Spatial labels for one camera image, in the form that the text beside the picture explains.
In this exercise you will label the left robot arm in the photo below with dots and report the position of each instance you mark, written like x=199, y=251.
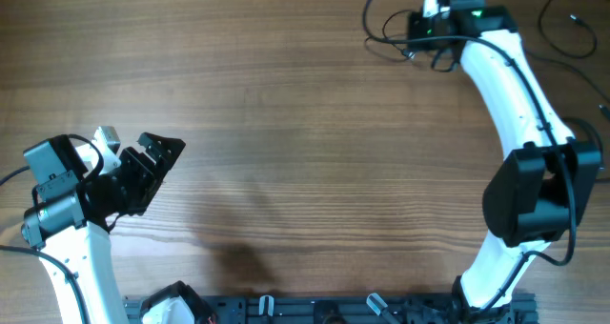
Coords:
x=77, y=189

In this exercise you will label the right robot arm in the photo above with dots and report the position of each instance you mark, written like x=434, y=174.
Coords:
x=540, y=192

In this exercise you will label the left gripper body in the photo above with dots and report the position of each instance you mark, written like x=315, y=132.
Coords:
x=125, y=188

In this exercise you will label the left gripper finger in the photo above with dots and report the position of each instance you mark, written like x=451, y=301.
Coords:
x=171, y=149
x=155, y=147

